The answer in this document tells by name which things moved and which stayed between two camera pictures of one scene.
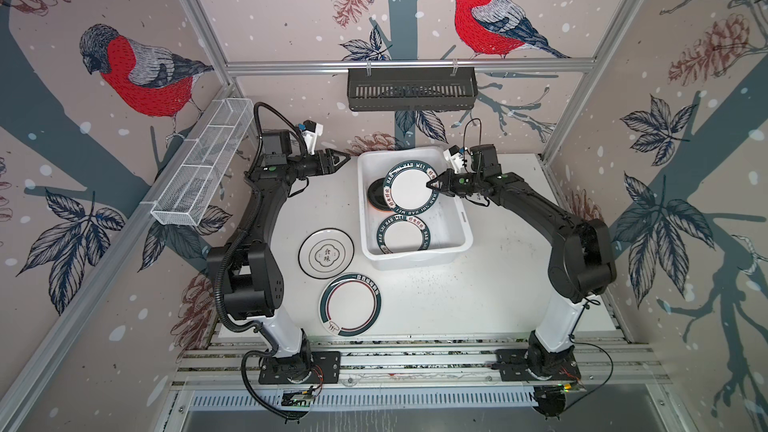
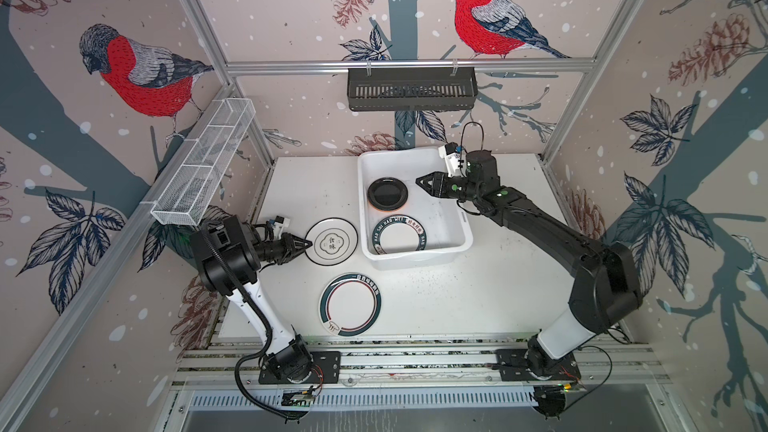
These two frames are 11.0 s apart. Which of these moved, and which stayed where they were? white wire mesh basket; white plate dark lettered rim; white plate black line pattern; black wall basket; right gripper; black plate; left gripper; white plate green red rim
Moved: white plate dark lettered rim; white plate black line pattern; left gripper
Stayed: right gripper; black plate; black wall basket; white plate green red rim; white wire mesh basket
